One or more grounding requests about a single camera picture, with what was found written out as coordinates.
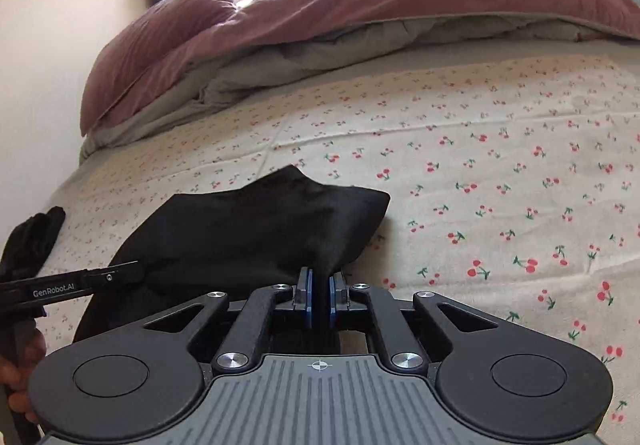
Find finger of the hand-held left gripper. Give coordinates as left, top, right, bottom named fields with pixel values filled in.
left=87, top=260, right=146, bottom=294

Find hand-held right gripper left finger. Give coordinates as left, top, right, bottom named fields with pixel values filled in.
left=141, top=267, right=315, bottom=372

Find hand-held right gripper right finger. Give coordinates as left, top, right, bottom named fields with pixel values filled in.
left=327, top=269, right=500, bottom=372

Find black pants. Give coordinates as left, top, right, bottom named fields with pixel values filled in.
left=74, top=164, right=391, bottom=343

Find person's left hand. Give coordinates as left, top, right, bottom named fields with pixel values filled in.
left=0, top=325, right=49, bottom=418

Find folded black cloth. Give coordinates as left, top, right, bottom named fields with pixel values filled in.
left=0, top=206, right=67, bottom=282

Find grey bed sheet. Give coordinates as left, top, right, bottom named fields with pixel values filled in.
left=45, top=37, right=640, bottom=210

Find cherry print bed sheet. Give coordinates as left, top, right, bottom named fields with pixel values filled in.
left=37, top=52, right=640, bottom=431

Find mauve pillow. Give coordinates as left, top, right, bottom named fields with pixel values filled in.
left=81, top=0, right=248, bottom=136

